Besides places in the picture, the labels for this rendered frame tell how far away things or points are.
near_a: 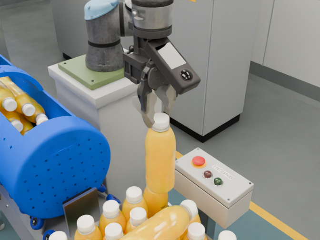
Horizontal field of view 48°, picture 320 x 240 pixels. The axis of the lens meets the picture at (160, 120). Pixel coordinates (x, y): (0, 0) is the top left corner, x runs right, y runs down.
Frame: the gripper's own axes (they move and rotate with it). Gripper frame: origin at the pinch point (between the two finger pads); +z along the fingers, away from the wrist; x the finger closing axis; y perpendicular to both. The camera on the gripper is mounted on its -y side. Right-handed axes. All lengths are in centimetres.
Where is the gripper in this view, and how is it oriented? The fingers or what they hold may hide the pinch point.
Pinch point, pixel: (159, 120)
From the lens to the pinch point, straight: 76.2
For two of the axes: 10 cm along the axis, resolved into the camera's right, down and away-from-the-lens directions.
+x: -7.5, 3.7, -5.4
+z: 0.0, 8.2, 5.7
